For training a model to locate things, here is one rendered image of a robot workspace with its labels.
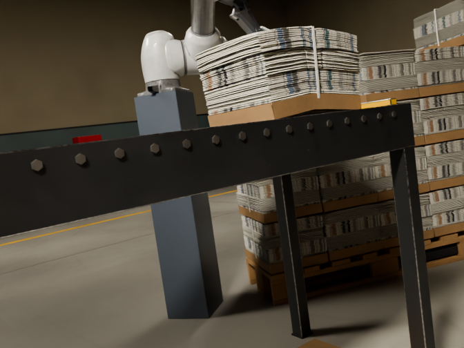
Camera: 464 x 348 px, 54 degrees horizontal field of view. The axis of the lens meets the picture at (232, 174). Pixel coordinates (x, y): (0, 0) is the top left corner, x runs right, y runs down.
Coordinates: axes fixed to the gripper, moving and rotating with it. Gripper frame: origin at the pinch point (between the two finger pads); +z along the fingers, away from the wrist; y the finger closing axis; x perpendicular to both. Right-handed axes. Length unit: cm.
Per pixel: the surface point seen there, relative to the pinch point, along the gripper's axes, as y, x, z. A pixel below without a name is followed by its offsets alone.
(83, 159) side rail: 55, 30, -61
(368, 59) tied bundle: -17, -30, 84
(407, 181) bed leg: 47, 30, 28
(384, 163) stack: 29, -28, 100
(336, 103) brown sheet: 26.7, 15.4, 12.9
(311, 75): 21.3, 14.8, 2.6
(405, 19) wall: -347, -400, 664
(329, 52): 13.2, 15.1, 8.5
